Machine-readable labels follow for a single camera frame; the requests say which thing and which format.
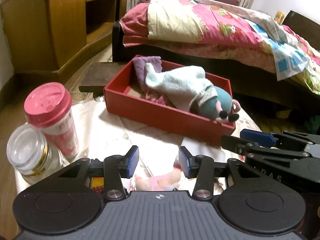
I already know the purple washcloth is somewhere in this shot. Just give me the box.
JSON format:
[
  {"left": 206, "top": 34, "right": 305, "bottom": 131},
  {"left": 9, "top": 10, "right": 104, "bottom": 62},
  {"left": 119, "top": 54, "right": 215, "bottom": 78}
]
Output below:
[{"left": 132, "top": 56, "right": 173, "bottom": 106}]

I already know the white sponge block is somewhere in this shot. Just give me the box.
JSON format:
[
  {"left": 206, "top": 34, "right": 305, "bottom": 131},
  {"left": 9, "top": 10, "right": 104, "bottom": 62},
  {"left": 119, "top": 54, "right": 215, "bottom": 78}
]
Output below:
[{"left": 181, "top": 137, "right": 226, "bottom": 163}]

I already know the white bear plush toy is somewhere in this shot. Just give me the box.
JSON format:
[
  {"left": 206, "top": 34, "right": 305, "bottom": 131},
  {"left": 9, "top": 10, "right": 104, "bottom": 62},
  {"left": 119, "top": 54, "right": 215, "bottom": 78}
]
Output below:
[{"left": 135, "top": 168, "right": 181, "bottom": 191}]

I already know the floral satin tablecloth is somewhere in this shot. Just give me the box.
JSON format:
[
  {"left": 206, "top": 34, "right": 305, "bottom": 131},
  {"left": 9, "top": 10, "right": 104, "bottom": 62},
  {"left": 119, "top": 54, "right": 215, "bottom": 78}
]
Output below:
[{"left": 15, "top": 96, "right": 262, "bottom": 201}]

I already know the red rectangular box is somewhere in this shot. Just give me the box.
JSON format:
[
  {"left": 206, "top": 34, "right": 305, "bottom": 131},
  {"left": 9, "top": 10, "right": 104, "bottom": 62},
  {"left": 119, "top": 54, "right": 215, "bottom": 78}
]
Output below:
[{"left": 104, "top": 61, "right": 236, "bottom": 146}]

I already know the pink lidded paper cup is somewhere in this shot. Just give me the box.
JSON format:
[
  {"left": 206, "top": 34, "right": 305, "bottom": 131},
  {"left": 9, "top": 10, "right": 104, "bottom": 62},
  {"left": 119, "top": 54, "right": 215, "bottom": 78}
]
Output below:
[{"left": 24, "top": 82, "right": 78, "bottom": 159}]

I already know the clear glass jar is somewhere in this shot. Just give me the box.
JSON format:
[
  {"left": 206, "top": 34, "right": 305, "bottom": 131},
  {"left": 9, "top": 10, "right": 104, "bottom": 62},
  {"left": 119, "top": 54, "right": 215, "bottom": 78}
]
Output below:
[{"left": 7, "top": 124, "right": 69, "bottom": 185}]

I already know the yellow toy on bed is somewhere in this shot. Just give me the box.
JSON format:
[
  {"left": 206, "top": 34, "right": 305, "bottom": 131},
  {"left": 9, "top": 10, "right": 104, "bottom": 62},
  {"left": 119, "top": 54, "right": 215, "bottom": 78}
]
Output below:
[{"left": 274, "top": 11, "right": 285, "bottom": 24}]

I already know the pink floral quilt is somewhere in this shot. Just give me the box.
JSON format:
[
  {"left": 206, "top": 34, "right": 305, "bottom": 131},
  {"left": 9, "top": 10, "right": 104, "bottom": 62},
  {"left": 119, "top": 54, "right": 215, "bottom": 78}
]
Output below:
[{"left": 120, "top": 0, "right": 319, "bottom": 94}]

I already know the wooden desk cabinet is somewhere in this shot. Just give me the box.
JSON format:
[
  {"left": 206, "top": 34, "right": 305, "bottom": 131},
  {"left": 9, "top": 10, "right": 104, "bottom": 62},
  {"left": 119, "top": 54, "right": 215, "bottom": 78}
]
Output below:
[{"left": 1, "top": 0, "right": 127, "bottom": 83}]

